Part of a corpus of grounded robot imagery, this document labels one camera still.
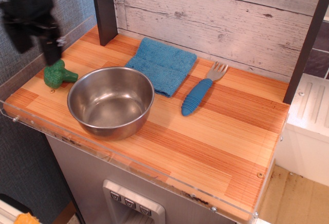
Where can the dark right shelf post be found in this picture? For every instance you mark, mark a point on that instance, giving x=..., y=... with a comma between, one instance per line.
x=310, y=38

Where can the blue folded rag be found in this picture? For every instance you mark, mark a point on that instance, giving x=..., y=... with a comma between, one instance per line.
x=166, y=66

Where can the stainless steel bowl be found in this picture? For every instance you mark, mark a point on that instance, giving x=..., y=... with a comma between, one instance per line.
x=112, y=102

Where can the green toy broccoli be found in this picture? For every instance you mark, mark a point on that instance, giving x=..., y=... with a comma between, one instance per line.
x=56, y=74

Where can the blue handled metal fork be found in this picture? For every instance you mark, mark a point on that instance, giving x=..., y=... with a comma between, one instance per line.
x=195, y=96

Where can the silver cabinet dispenser panel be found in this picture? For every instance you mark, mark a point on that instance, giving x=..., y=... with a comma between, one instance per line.
x=126, y=206

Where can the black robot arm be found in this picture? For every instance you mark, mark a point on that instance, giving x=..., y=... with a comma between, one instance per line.
x=24, y=19

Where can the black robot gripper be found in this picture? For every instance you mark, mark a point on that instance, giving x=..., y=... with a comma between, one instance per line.
x=26, y=18

